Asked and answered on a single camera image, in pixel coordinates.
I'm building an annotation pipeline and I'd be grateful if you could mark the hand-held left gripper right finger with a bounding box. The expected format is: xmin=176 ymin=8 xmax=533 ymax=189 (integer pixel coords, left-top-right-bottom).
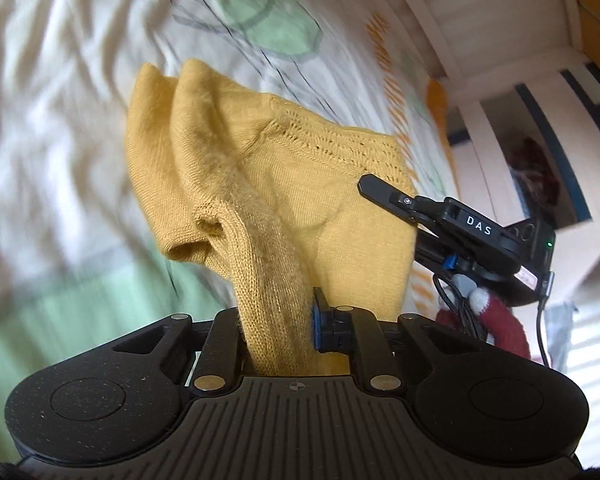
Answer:
xmin=311 ymin=286 xmax=487 ymax=396

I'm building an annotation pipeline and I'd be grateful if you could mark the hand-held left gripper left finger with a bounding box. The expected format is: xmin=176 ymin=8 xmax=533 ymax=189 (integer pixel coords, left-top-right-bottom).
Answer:
xmin=112 ymin=309 xmax=246 ymax=394

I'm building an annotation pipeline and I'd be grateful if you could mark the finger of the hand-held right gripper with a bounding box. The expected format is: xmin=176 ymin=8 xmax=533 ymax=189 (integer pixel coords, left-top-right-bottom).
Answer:
xmin=357 ymin=173 xmax=439 ymax=234
xmin=413 ymin=228 xmax=459 ymax=276

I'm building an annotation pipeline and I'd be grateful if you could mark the yellow knit sweater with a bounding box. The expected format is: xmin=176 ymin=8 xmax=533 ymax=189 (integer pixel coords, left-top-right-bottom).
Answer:
xmin=125 ymin=58 xmax=418 ymax=378

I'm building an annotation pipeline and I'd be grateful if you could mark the red and white plush toy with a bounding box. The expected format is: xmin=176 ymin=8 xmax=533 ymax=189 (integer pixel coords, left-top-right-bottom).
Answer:
xmin=435 ymin=277 xmax=531 ymax=361

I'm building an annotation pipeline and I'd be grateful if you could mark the dark red item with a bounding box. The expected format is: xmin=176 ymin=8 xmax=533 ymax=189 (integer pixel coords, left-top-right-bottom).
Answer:
xmin=505 ymin=137 xmax=568 ymax=211

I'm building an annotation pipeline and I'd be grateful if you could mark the white shelf with blue trim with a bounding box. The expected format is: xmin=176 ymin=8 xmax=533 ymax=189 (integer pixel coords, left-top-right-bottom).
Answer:
xmin=440 ymin=55 xmax=600 ymax=281

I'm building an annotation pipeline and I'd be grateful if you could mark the white slatted headboard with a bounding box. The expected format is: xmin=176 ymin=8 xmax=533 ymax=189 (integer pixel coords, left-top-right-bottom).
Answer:
xmin=375 ymin=0 xmax=600 ymax=91

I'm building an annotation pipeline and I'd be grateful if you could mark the printed white bed sheet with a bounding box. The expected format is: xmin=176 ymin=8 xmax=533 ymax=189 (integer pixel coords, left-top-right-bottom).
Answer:
xmin=0 ymin=0 xmax=461 ymax=401

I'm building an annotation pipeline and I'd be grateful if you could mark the black cable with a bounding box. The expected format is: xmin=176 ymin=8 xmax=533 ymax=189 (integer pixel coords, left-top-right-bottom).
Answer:
xmin=535 ymin=270 xmax=556 ymax=368
xmin=432 ymin=272 xmax=488 ymax=343

